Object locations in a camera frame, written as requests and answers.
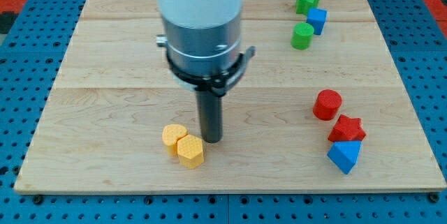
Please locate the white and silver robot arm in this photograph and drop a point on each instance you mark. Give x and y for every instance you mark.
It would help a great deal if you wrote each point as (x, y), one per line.
(202, 40)

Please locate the blue triangle block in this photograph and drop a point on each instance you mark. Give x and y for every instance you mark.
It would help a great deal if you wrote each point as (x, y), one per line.
(345, 154)

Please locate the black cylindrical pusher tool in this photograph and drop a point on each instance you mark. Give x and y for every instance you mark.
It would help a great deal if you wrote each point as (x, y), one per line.
(210, 116)

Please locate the yellow hexagon block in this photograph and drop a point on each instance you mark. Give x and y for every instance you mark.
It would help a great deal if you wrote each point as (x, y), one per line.
(190, 151)

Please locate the yellow heart block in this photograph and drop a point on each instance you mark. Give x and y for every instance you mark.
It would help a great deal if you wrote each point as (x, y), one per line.
(171, 134)

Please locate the wooden board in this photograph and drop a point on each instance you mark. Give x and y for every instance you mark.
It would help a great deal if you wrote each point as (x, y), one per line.
(100, 130)

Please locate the green cylinder block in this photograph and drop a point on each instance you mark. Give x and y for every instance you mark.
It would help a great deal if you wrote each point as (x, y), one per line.
(302, 36)

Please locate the red cylinder block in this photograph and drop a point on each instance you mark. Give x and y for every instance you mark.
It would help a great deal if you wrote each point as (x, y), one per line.
(327, 104)

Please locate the blue cube block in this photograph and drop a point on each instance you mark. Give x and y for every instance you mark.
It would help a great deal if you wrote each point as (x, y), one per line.
(317, 17)

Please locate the red star block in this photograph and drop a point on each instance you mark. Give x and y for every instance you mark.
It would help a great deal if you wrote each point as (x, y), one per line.
(347, 129)

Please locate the green star block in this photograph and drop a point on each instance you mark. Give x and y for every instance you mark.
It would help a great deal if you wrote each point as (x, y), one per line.
(303, 6)

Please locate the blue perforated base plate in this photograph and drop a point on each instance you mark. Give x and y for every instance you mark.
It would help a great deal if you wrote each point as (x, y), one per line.
(30, 57)

